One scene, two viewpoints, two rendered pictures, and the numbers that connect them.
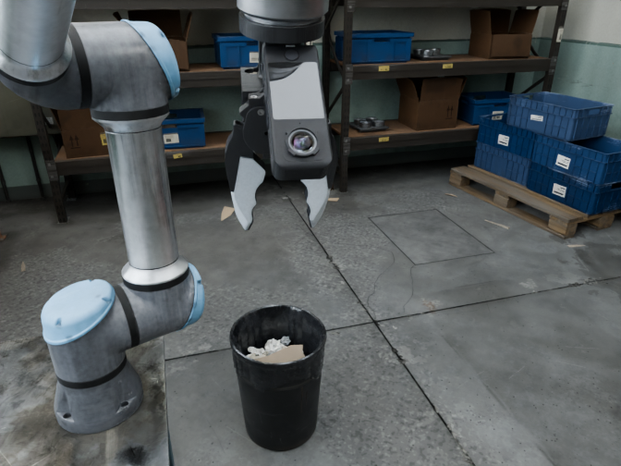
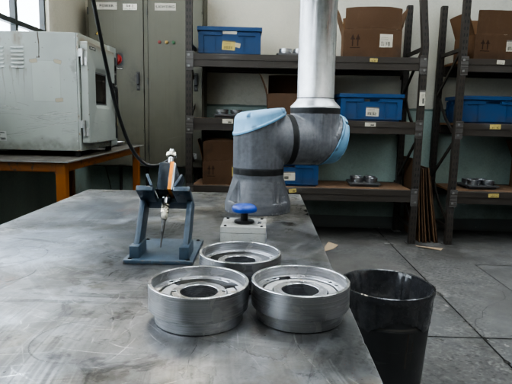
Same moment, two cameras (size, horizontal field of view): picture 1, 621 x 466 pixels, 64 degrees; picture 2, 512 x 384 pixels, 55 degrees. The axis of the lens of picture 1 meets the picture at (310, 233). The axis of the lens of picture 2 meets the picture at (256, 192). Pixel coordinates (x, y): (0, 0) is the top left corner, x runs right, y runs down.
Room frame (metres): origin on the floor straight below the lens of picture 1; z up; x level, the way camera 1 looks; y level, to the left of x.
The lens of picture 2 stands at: (-0.37, 0.06, 1.01)
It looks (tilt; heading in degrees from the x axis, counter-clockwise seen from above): 9 degrees down; 18
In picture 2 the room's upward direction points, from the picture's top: 1 degrees clockwise
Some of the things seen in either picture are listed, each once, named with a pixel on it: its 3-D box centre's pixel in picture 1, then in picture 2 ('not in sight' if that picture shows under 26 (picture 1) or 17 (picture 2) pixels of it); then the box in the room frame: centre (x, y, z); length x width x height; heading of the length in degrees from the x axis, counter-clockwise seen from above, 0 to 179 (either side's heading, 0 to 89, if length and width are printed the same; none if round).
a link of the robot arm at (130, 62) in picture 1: (142, 196); (316, 46); (0.78, 0.28, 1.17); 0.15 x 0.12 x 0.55; 127
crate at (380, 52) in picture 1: (371, 46); (483, 110); (4.21, -0.49, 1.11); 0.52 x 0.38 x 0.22; 107
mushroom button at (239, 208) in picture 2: not in sight; (244, 219); (0.36, 0.30, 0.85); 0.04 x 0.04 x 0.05
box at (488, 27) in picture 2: not in sight; (489, 39); (4.20, -0.49, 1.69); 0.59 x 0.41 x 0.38; 112
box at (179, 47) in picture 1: (156, 40); (289, 96); (3.73, 1.08, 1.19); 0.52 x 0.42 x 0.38; 107
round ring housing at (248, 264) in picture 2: not in sight; (240, 267); (0.21, 0.26, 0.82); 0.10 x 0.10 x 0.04
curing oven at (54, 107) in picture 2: not in sight; (59, 97); (2.08, 2.05, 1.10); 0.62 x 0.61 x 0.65; 17
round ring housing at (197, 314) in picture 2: not in sight; (199, 299); (0.08, 0.26, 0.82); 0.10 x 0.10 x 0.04
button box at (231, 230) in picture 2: not in sight; (244, 234); (0.36, 0.31, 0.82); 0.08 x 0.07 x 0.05; 17
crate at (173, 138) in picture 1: (170, 128); (288, 171); (3.75, 1.07, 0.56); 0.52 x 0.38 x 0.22; 104
